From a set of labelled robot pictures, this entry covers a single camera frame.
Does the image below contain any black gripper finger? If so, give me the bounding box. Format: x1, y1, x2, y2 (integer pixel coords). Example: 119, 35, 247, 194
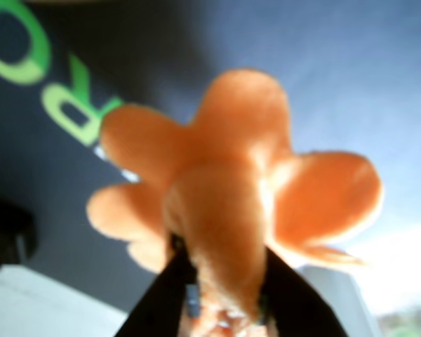
121, 234, 201, 337
259, 242, 348, 337

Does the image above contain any orange octopus plush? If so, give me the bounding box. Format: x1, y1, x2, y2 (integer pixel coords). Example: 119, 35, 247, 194
86, 68, 385, 337

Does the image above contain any dark mat with logo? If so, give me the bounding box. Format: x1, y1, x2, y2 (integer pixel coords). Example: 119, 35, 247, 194
0, 0, 421, 317

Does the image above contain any black camera device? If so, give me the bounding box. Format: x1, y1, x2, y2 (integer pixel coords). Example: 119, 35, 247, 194
0, 189, 38, 273

